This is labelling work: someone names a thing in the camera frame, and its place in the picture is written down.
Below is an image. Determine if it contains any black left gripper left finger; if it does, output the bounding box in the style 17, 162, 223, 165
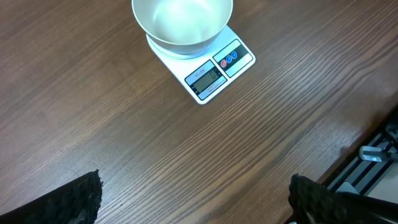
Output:
1, 170, 103, 224

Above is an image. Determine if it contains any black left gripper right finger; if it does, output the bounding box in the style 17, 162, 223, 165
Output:
288, 174, 397, 224

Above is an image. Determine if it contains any white digital kitchen scale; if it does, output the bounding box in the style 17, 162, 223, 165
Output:
147, 26, 256, 105

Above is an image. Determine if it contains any white bowl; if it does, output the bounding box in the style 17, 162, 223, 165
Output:
131, 0, 233, 54

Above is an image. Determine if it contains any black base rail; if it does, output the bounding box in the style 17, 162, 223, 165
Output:
322, 108, 397, 195

